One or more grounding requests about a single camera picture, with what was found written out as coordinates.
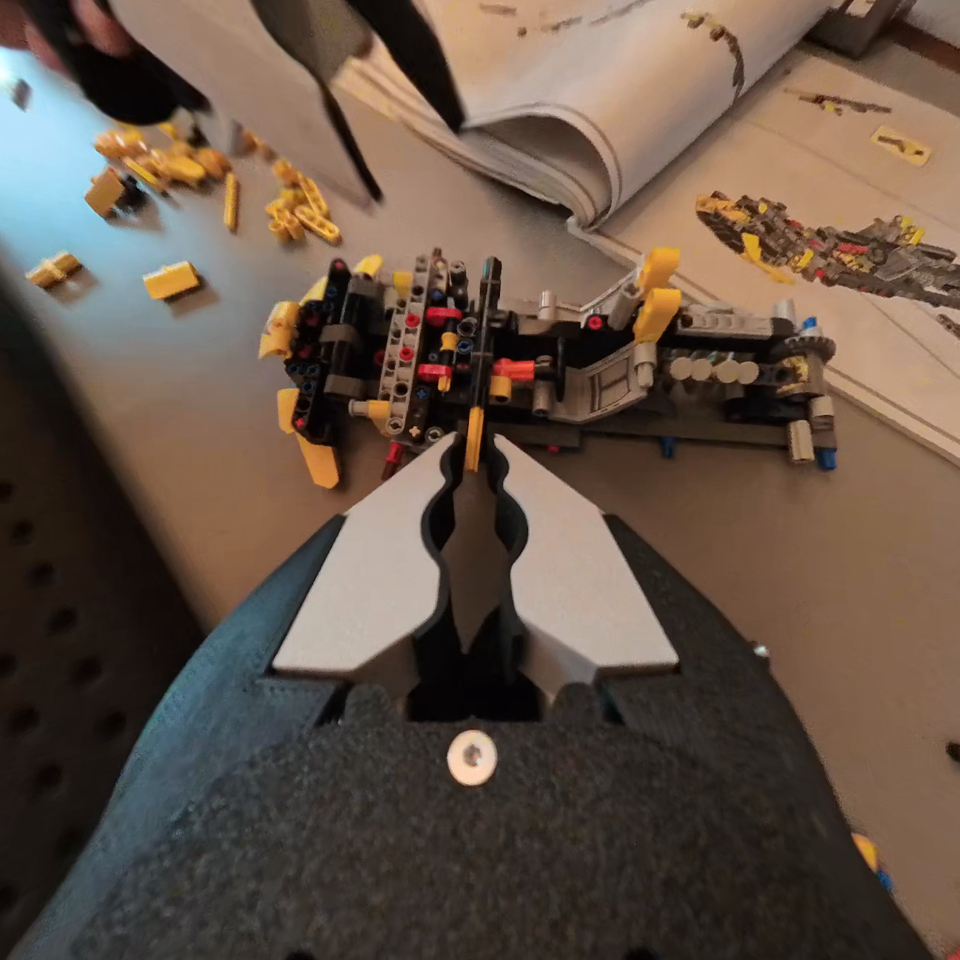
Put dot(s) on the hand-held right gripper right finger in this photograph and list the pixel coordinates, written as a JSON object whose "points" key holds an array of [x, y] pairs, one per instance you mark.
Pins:
{"points": [[585, 592]]}

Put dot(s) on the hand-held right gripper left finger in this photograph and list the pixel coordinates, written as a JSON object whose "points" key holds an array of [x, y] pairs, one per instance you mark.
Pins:
{"points": [[360, 592]]}

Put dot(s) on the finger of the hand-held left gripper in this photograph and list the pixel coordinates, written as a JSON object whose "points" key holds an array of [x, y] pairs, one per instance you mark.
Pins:
{"points": [[409, 52], [225, 60]]}

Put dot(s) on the lego car model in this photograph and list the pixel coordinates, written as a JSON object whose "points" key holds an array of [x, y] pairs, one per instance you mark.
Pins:
{"points": [[600, 382]]}

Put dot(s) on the black lego beam yellow axle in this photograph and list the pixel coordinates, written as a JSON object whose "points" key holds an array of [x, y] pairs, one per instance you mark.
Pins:
{"points": [[484, 360]]}

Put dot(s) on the pile of yellow lego parts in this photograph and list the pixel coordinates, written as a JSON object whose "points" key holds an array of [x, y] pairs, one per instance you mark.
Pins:
{"points": [[180, 169]]}

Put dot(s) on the yellow lego piece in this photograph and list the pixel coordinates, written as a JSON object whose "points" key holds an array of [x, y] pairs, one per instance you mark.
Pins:
{"points": [[54, 270], [171, 281]]}

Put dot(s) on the lego instruction booklet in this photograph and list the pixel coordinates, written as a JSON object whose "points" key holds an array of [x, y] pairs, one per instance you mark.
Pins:
{"points": [[675, 90]]}

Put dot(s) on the person's left hand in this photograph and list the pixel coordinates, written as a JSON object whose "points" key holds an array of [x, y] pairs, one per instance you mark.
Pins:
{"points": [[97, 26]]}

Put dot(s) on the grey stand base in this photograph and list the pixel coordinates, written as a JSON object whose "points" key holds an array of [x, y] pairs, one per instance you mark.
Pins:
{"points": [[855, 26]]}

